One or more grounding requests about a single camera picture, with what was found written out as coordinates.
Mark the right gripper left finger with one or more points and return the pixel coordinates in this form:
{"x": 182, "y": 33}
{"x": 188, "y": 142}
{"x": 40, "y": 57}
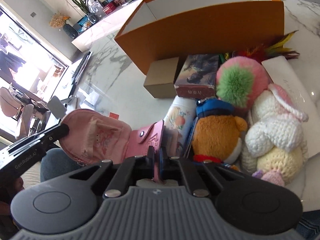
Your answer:
{"x": 129, "y": 172}

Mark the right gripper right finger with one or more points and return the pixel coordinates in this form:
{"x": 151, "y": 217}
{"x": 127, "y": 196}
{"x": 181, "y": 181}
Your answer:
{"x": 183, "y": 171}

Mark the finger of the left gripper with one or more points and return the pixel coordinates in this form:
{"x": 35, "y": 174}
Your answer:
{"x": 35, "y": 139}

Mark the pink pouch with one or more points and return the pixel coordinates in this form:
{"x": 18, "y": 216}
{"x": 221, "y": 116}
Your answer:
{"x": 93, "y": 137}

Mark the white lotion tube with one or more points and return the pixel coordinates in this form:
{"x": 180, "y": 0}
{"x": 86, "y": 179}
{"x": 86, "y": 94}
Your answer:
{"x": 180, "y": 118}

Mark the bear plush blue uniform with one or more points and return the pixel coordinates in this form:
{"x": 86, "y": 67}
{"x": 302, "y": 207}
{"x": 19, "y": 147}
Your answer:
{"x": 216, "y": 134}

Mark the brown cardboard box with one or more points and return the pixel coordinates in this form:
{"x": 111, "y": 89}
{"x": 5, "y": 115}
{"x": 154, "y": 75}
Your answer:
{"x": 159, "y": 81}

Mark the picture card box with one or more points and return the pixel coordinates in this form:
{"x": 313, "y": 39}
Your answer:
{"x": 197, "y": 78}

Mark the crocheted white bunny doll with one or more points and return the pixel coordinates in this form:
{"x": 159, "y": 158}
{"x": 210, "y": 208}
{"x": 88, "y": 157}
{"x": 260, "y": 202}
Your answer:
{"x": 275, "y": 149}

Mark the pink green fluffy ball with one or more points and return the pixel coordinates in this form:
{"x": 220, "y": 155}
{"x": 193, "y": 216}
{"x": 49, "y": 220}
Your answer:
{"x": 240, "y": 80}

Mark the white phone stand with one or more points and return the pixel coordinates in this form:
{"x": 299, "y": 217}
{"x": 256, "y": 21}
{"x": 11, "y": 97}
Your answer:
{"x": 77, "y": 98}

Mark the black remote control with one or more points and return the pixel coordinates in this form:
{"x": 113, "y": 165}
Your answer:
{"x": 81, "y": 67}

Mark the dark vase dried flowers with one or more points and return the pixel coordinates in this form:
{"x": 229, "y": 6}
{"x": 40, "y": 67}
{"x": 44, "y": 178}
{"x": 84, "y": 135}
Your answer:
{"x": 60, "y": 21}

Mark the glass vase green plant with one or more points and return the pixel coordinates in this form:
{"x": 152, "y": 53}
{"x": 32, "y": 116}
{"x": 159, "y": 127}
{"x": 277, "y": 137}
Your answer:
{"x": 84, "y": 7}

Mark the red gift box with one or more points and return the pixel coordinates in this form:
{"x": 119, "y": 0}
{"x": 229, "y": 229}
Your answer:
{"x": 109, "y": 8}

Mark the white long box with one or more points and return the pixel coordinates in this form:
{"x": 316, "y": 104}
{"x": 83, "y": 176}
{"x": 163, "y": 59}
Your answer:
{"x": 297, "y": 79}

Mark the colourful feather toy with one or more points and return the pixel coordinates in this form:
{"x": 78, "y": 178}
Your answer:
{"x": 264, "y": 52}

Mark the orange cardboard box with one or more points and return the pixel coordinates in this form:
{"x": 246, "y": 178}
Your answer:
{"x": 163, "y": 29}

